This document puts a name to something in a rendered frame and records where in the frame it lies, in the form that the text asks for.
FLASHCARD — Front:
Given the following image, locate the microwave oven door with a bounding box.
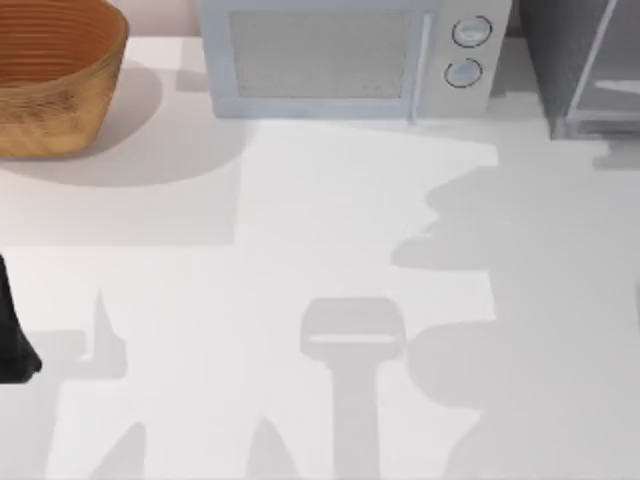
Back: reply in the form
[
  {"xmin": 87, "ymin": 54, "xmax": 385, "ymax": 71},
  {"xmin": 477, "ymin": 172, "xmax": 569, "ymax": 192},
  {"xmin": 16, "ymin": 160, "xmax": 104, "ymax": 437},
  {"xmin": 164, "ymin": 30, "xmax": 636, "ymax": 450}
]
[{"xmin": 195, "ymin": 0, "xmax": 441, "ymax": 121}]

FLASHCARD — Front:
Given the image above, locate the pale microwave oven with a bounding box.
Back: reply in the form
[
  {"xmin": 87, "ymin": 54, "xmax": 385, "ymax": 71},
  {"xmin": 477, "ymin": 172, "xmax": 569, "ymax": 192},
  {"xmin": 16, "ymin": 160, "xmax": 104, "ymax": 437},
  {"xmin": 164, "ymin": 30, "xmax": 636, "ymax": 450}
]
[{"xmin": 194, "ymin": 0, "xmax": 515, "ymax": 125}]

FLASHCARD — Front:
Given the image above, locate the round microwave knob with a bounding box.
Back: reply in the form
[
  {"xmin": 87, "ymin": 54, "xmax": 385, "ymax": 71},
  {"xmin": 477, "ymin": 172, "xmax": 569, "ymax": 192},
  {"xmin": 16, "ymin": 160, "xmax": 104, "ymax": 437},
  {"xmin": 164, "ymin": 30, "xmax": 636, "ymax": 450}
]
[
  {"xmin": 451, "ymin": 14, "xmax": 493, "ymax": 49},
  {"xmin": 443, "ymin": 56, "xmax": 484, "ymax": 90}
]

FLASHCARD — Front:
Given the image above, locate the grey cabinet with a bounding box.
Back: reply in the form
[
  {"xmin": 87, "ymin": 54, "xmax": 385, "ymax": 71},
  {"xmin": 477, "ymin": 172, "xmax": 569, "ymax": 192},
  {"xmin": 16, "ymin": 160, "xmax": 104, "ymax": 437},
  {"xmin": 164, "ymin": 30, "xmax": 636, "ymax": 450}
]
[{"xmin": 518, "ymin": 0, "xmax": 640, "ymax": 142}]

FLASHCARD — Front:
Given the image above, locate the brown woven basket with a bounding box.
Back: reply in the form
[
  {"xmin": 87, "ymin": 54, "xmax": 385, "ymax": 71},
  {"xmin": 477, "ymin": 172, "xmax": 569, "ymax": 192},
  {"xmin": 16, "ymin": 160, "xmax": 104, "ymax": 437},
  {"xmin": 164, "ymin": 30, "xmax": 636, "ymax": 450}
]
[{"xmin": 0, "ymin": 0, "xmax": 131, "ymax": 160}]

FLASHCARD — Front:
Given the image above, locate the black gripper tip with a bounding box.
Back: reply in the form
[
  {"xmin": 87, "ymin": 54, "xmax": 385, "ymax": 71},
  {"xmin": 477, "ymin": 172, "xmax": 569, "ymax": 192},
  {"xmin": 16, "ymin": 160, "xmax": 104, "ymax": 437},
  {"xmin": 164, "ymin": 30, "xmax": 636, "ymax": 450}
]
[{"xmin": 0, "ymin": 254, "xmax": 43, "ymax": 386}]

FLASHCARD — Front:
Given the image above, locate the microwave door handle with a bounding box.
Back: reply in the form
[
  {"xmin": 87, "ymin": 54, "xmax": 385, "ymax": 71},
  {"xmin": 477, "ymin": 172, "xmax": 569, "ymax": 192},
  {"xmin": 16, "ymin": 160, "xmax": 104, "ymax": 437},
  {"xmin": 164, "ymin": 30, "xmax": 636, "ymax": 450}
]
[{"xmin": 408, "ymin": 13, "xmax": 433, "ymax": 125}]

